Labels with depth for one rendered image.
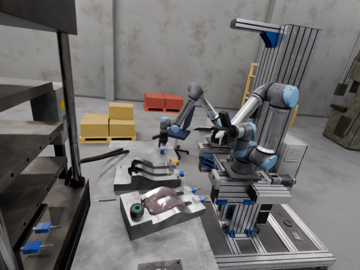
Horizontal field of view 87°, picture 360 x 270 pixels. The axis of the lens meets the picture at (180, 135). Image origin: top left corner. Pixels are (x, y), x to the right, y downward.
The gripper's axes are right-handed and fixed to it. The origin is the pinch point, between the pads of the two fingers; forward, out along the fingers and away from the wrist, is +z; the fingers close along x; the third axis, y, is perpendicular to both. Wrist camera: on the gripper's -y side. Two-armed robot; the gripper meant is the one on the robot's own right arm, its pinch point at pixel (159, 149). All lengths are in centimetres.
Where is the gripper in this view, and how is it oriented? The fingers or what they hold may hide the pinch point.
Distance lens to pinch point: 200.5
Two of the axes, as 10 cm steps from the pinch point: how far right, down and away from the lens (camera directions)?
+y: 9.8, 1.7, -1.1
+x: 1.7, -3.5, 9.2
